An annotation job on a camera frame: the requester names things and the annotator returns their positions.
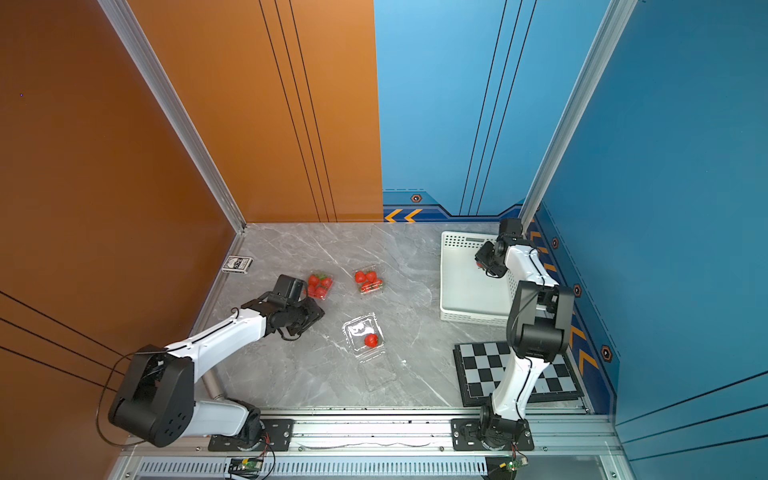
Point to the aluminium corner post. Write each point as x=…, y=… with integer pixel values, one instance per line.
x=127, y=27
x=611, y=28

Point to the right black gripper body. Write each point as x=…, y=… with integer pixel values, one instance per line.
x=487, y=256

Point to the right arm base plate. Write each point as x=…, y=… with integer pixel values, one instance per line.
x=503, y=435

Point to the black white checkerboard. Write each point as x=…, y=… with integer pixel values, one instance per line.
x=480, y=368

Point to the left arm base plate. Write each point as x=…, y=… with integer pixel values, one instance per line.
x=271, y=435

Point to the right aluminium corner post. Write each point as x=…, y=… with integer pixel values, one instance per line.
x=611, y=28

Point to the strawberry one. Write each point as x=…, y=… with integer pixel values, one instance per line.
x=371, y=340

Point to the grey metal cylinder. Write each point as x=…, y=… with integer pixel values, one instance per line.
x=213, y=385

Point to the left aluminium corner post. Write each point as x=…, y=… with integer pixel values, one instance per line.
x=127, y=27

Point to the green circuit board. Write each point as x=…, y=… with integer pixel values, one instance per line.
x=246, y=468
x=513, y=464

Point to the clear clamshell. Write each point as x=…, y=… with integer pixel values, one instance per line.
x=375, y=365

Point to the white perforated plastic basket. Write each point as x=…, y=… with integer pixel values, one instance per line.
x=467, y=294

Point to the left green circuit board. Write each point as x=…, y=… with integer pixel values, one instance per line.
x=246, y=468

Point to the aluminium front rail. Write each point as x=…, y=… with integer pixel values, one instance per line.
x=429, y=432

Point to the right green circuit board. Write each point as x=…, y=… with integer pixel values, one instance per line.
x=513, y=464

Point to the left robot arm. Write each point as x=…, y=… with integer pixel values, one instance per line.
x=156, y=399

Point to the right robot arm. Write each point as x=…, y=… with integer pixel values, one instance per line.
x=536, y=332

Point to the clear plastic clamshell container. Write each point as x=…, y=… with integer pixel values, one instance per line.
x=309, y=289

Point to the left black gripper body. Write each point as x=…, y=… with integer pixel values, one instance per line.
x=304, y=316

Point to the strawberry seven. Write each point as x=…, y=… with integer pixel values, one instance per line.
x=371, y=287

